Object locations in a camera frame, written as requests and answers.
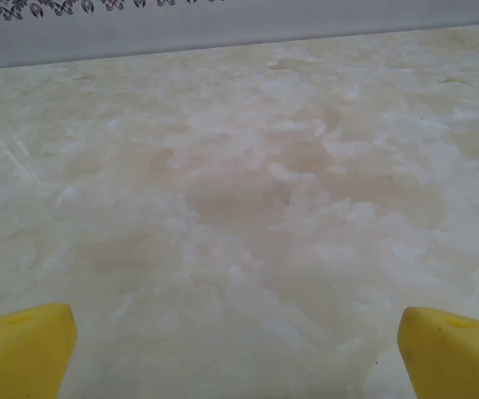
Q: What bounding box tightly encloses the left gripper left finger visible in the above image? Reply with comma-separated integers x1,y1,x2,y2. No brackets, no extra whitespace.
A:
0,302,78,399

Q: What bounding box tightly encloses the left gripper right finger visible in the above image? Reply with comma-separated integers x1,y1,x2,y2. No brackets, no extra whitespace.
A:
396,306,479,399

